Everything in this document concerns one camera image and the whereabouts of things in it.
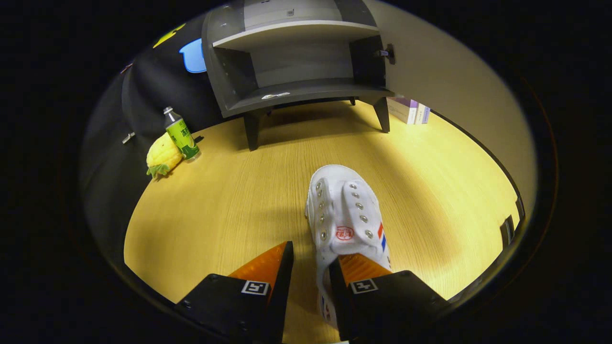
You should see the black backdrop cloth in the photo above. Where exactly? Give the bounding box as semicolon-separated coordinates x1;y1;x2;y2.
79;17;225;268

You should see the black cabinet door handle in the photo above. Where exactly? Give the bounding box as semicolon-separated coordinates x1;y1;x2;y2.
500;198;525;247

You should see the black door hinge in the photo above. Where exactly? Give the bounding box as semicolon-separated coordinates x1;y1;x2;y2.
374;43;396;65

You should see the grey shoe cabinet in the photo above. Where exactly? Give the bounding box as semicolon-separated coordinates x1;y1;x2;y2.
202;0;395;151

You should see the green label drink bottle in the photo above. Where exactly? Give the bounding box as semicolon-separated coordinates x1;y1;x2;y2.
163;106;201;162

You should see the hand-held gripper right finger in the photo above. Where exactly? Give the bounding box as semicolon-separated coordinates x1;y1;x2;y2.
328;253;450;342

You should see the white canvas shoe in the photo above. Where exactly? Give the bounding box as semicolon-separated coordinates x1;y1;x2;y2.
305;164;393;330

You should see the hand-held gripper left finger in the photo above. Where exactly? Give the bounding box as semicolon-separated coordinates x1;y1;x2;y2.
175;241;295;344

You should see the yellow pineapple plush toy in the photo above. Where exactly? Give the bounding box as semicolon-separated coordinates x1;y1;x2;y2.
146;132;185;180

